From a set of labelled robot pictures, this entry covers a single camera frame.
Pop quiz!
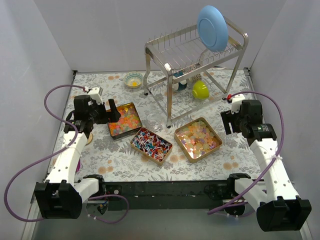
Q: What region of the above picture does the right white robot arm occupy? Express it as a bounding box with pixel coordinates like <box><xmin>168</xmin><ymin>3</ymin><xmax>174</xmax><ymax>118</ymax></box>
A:
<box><xmin>221</xmin><ymin>94</ymin><xmax>312</xmax><ymax>232</ymax></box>

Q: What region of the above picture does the steel dish rack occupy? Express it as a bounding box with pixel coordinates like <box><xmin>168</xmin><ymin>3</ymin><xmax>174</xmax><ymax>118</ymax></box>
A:
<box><xmin>143</xmin><ymin>18</ymin><xmax>249</xmax><ymax>128</ymax></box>

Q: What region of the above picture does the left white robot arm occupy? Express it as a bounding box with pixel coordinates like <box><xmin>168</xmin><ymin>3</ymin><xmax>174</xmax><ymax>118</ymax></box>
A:
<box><xmin>34</xmin><ymin>94</ymin><xmax>121</xmax><ymax>219</ymax></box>

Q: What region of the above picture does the tin of popsicle candies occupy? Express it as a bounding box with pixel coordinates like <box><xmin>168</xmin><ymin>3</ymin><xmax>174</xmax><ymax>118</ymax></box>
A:
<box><xmin>174</xmin><ymin>117</ymin><xmax>223</xmax><ymax>164</ymax></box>

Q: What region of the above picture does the teal white bowl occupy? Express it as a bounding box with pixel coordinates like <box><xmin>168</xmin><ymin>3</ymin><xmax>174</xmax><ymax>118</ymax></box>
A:
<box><xmin>172</xmin><ymin>71</ymin><xmax>188</xmax><ymax>92</ymax></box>

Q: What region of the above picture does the patterned cup in rack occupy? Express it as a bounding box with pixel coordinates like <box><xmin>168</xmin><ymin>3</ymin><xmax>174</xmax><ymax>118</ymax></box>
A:
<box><xmin>189</xmin><ymin>63</ymin><xmax>202</xmax><ymax>84</ymax></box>

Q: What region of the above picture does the clear plastic jar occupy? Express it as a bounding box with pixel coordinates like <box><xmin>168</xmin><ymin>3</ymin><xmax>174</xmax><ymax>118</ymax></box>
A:
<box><xmin>146</xmin><ymin>113</ymin><xmax>162</xmax><ymax>132</ymax></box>

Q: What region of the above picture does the blue plate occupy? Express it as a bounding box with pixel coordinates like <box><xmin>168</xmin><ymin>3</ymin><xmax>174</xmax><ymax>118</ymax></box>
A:
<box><xmin>196</xmin><ymin>5</ymin><xmax>229</xmax><ymax>53</ymax></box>

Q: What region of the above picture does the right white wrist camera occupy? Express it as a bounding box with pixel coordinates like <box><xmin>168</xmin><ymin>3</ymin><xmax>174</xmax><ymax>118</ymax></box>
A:
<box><xmin>226</xmin><ymin>94</ymin><xmax>246</xmax><ymax>114</ymax></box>

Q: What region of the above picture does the tin of gummy candies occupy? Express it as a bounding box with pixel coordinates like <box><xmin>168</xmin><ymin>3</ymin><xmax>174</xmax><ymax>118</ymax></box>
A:
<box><xmin>107</xmin><ymin>102</ymin><xmax>143</xmax><ymax>140</ymax></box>

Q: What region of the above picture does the floral table mat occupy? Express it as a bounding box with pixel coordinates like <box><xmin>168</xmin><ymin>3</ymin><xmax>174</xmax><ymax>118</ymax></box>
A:
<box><xmin>46</xmin><ymin>69</ymin><xmax>273</xmax><ymax>182</ymax></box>

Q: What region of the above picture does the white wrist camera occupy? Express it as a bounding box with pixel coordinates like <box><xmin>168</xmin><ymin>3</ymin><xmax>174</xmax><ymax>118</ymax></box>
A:
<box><xmin>226</xmin><ymin>94</ymin><xmax>246</xmax><ymax>114</ymax></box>
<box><xmin>84</xmin><ymin>86</ymin><xmax>104</xmax><ymax>105</ymax></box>

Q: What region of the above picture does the lime green bowl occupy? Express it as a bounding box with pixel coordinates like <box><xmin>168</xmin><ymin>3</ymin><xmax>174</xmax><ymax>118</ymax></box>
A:
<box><xmin>192</xmin><ymin>80</ymin><xmax>210</xmax><ymax>100</ymax></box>

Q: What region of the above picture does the round wooden jar lid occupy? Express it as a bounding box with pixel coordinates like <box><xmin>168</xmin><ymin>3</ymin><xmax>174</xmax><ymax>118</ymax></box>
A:
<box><xmin>85</xmin><ymin>132</ymin><xmax>94</xmax><ymax>146</ymax></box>

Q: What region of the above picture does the magenta plastic scoop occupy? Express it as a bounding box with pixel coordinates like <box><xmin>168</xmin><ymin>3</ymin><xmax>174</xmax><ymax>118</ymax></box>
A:
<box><xmin>75</xmin><ymin>160</ymin><xmax>81</xmax><ymax>173</ymax></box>

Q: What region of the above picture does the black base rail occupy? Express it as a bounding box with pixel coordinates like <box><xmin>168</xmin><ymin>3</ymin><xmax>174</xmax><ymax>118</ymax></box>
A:
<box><xmin>104</xmin><ymin>180</ymin><xmax>238</xmax><ymax>210</ymax></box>

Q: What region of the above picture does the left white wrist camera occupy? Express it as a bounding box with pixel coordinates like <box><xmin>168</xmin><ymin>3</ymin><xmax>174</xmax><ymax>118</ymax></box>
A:
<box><xmin>84</xmin><ymin>86</ymin><xmax>104</xmax><ymax>105</ymax></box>

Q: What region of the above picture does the patterned small bowl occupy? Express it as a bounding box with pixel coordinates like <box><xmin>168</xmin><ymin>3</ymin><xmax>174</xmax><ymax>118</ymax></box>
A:
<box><xmin>123</xmin><ymin>71</ymin><xmax>144</xmax><ymax>89</ymax></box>

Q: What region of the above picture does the tin of lollipops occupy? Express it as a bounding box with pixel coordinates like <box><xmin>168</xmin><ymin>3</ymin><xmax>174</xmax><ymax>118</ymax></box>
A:
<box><xmin>130</xmin><ymin>127</ymin><xmax>173</xmax><ymax>166</ymax></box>

